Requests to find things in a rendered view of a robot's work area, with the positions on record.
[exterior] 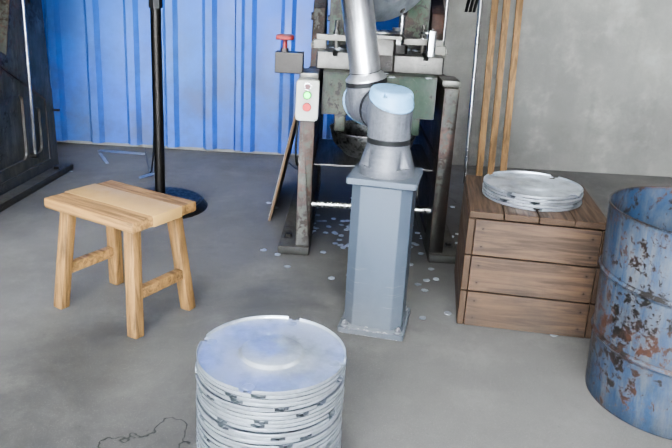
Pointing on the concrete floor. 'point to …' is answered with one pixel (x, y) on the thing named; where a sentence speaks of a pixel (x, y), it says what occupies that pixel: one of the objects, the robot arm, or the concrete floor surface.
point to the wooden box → (527, 265)
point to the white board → (283, 166)
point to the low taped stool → (84, 208)
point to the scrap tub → (635, 312)
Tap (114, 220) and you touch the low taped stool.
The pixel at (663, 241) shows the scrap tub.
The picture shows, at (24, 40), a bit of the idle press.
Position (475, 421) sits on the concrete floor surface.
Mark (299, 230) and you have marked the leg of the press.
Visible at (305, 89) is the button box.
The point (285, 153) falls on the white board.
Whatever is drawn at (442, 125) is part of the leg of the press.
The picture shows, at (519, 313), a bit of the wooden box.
